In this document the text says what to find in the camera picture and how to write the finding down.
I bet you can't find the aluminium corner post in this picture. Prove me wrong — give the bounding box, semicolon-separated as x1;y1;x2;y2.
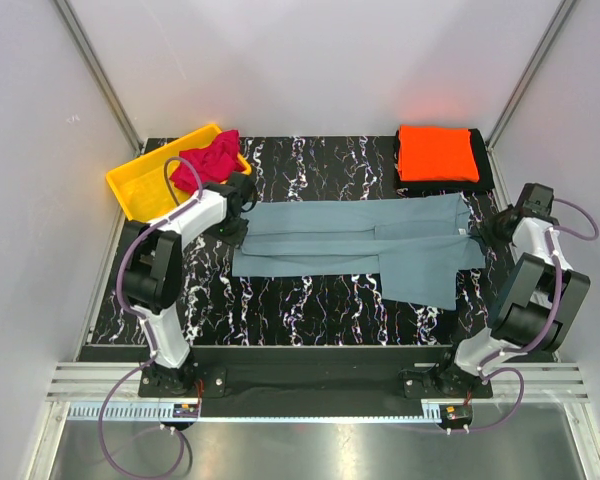
51;0;144;154
486;0;579;149

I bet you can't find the aluminium frame rail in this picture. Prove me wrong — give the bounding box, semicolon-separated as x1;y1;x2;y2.
46;363;589;428

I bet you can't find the right aluminium corner post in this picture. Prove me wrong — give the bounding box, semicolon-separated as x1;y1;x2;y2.
486;0;579;149

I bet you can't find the folded black t shirt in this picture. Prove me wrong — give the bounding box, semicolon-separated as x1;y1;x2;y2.
393;129;495;193

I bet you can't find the left aluminium corner post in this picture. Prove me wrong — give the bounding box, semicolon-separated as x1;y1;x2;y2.
51;0;144;154

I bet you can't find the yellow plastic tray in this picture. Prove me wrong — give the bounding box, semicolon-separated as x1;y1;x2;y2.
106;124;252;222

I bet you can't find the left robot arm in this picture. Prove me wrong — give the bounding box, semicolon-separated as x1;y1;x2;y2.
116;173;257;396

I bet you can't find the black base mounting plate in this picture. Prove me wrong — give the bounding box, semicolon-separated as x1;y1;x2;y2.
139;346;492;420

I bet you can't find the red t shirt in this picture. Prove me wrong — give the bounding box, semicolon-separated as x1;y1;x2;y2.
170;130;245;195

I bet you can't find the folded orange t shirt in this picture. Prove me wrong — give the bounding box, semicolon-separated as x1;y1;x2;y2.
397;125;480;183

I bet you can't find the blue-grey t shirt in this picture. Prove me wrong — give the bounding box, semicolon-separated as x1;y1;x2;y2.
232;194;485;310

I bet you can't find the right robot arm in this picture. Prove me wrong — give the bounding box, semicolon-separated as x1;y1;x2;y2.
431;183;600;398

